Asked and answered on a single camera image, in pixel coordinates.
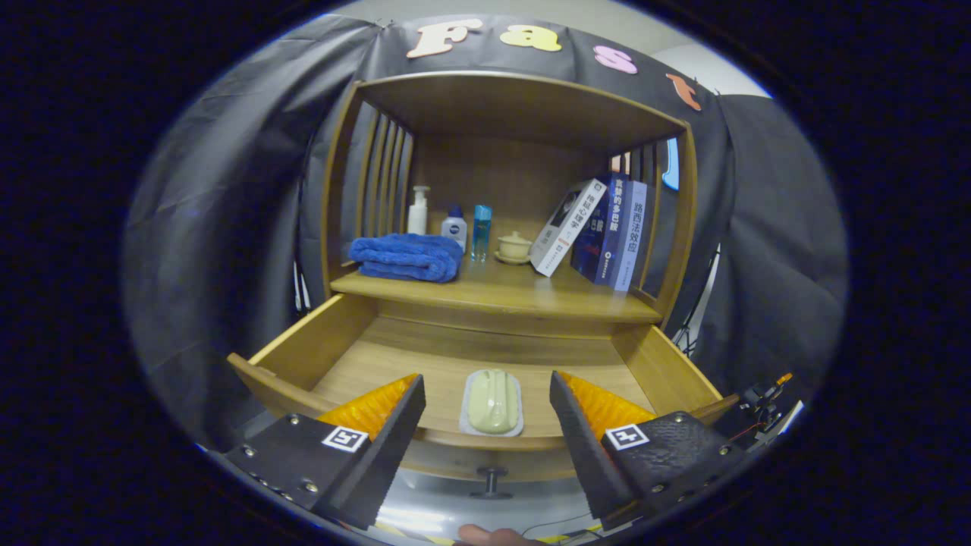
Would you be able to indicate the wooden countertop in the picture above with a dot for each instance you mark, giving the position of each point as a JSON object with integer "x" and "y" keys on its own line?
{"x": 516, "y": 288}

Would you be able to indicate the orange and black tool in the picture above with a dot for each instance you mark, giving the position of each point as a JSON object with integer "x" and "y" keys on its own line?
{"x": 766, "y": 398}

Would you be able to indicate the white soap dish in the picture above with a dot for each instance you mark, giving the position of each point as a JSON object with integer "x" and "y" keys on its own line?
{"x": 464, "y": 427}

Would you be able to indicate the blue book with white print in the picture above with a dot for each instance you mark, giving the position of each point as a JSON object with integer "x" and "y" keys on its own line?
{"x": 613, "y": 227}

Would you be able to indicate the white pump bottle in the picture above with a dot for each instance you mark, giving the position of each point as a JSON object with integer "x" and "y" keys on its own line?
{"x": 417, "y": 220}

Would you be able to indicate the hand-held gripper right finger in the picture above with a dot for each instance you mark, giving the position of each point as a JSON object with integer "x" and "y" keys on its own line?
{"x": 580, "y": 447}

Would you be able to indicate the wooden drawer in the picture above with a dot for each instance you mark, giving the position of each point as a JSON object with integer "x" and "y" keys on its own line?
{"x": 455, "y": 356}

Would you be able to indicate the wooden cabinet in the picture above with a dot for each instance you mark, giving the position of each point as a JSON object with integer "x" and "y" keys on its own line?
{"x": 493, "y": 174}

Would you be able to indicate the cream soap bar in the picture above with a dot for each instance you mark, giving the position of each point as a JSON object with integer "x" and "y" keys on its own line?
{"x": 493, "y": 402}

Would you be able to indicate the black backdrop cloth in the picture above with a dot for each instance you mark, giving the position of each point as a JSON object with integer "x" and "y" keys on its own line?
{"x": 212, "y": 227}

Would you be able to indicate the metal tripod stand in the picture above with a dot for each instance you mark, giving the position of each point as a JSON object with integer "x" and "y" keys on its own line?
{"x": 702, "y": 303}

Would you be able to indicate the white board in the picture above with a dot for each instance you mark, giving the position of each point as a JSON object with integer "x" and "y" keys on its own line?
{"x": 789, "y": 421}

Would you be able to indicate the white bottle with blue cap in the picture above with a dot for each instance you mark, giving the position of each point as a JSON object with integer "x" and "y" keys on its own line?
{"x": 455, "y": 231}

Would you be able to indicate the clear blue bottle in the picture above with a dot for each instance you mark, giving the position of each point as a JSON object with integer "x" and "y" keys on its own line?
{"x": 481, "y": 231}

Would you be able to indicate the light purple book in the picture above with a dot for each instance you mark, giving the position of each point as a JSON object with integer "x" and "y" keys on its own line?
{"x": 632, "y": 235}

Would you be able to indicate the blue folded towel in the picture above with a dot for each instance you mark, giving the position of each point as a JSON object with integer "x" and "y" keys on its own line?
{"x": 410, "y": 254}

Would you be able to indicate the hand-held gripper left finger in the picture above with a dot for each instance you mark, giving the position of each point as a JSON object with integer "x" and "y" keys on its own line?
{"x": 391, "y": 447}

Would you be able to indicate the cream lidded teacup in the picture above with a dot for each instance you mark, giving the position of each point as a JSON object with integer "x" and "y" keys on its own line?
{"x": 514, "y": 246}

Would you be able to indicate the dark blue book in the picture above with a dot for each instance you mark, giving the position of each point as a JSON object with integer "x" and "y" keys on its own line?
{"x": 588, "y": 250}

